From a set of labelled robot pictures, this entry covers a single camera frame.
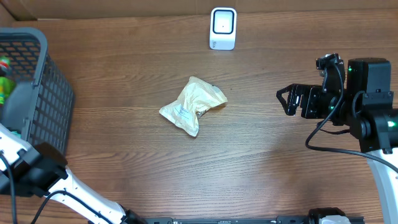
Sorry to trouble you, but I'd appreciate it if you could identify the beige paper snack bag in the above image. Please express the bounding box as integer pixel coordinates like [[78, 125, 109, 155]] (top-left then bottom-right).
[[159, 76, 228, 137]]

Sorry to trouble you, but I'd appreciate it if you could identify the green gummy candy bag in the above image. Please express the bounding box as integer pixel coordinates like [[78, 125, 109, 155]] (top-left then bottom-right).
[[1, 56, 16, 106]]

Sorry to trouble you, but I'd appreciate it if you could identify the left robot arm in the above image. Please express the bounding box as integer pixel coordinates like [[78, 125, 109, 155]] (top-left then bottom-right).
[[1, 126, 146, 224]]

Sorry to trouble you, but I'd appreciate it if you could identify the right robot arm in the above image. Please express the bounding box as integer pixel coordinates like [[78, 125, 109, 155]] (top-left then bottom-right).
[[276, 54, 397, 223]]

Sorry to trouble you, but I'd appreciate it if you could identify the grey plastic mesh basket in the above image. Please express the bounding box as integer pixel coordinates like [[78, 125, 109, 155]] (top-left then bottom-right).
[[1, 27, 75, 154]]

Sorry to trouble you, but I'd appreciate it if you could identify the cardboard back panel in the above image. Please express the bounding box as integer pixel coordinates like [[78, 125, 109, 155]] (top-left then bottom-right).
[[1, 0, 397, 21]]

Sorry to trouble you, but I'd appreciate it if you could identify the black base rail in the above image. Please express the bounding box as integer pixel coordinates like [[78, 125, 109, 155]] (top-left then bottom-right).
[[145, 207, 365, 224]]

